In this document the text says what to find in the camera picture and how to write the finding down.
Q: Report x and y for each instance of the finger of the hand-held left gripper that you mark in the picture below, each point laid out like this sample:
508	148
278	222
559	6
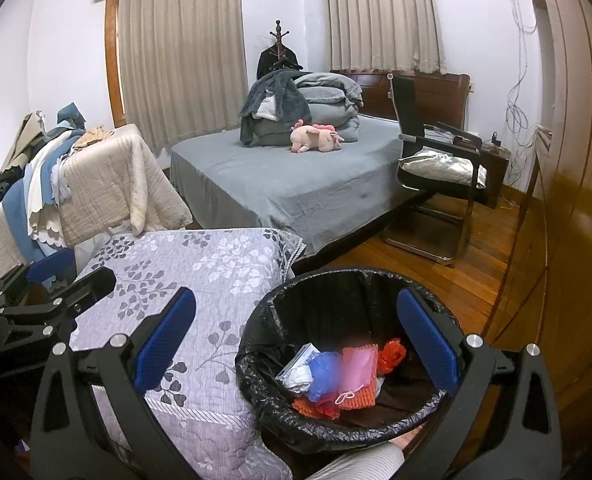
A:
50	265
90	285

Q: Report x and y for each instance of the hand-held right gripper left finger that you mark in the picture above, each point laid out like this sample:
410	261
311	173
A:
163	345

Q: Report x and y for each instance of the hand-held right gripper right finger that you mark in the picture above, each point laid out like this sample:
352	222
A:
426	340

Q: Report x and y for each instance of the red plastic bag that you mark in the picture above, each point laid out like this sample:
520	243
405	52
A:
391	355

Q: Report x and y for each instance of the pink foam net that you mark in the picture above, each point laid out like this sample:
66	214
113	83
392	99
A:
358	367

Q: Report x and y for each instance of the orange foam net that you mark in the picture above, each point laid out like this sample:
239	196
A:
308	404
371	394

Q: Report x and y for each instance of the bin with black liner bag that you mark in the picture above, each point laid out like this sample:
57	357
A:
336	310

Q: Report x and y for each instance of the blue plastic bag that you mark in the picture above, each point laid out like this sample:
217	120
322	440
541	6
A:
326	370

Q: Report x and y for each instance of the white tissue packet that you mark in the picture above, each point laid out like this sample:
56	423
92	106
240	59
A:
301	357

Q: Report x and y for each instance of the white tissue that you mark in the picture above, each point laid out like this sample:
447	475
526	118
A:
298	379

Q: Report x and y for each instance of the blue white scalloped cloth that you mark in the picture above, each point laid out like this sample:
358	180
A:
40	195

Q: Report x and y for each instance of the floral grey covered table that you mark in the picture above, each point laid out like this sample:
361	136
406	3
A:
225	270

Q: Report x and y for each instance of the beige quilted blanket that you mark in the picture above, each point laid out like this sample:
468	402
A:
110	180

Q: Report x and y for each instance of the beige folded cloth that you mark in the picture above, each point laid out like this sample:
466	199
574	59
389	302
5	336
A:
23	135

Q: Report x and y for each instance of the tan crumpled cloth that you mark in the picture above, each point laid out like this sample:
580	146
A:
93	136

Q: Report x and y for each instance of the person's striped grey clothing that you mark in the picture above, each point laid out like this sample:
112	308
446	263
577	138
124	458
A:
356	465

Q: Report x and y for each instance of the grey-blue cloth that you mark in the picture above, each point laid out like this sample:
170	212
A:
69	115

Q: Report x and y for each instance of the grey chair cushion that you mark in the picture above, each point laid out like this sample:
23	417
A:
441	165

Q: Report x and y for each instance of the wooden nightstand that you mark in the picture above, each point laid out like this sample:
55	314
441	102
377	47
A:
496	175

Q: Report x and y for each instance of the bed with grey sheet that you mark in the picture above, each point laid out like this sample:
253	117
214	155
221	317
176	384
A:
286	185

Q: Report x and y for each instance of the black charger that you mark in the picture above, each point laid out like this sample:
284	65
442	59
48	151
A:
496	140

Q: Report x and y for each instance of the wooden wardrobe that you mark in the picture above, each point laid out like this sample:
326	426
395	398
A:
576	185

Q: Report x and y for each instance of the pink plush toy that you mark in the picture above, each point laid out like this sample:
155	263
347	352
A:
316	137

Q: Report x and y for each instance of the black cantilever chair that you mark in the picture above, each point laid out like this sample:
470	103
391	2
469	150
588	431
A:
406	105

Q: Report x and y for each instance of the wooden headboard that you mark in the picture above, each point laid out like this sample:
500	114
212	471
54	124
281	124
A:
436	100

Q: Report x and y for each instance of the wide beige curtain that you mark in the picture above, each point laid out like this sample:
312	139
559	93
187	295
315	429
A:
180	60

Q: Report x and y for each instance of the folded grey duvet stack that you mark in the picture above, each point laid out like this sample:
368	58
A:
326	110

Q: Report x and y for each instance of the dark grey fleece blanket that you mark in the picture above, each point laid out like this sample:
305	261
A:
276	95

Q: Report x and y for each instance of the wooden coat rack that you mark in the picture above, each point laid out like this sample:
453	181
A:
278	37

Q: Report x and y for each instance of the narrow beige curtain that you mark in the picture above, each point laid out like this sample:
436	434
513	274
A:
381	15

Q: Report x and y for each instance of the wooden window frame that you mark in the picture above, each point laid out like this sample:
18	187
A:
110	60

